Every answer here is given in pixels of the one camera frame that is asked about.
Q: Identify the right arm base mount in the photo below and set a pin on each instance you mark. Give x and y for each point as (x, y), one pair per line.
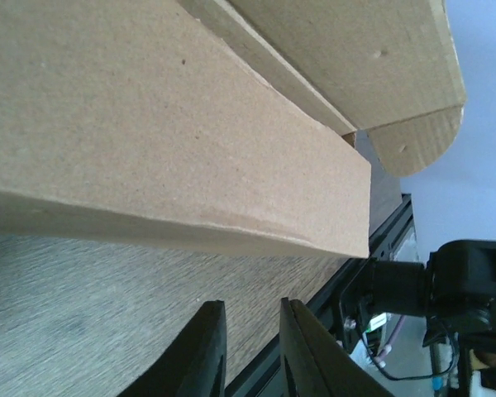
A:
(354, 300)

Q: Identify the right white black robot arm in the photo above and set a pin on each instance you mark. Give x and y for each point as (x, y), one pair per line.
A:
(455, 291)

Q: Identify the cardboard box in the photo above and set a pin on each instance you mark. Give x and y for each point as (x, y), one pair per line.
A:
(218, 126)

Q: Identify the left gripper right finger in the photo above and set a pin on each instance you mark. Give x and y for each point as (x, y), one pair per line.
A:
(313, 363)

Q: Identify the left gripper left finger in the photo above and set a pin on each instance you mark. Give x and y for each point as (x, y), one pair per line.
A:
(195, 362)

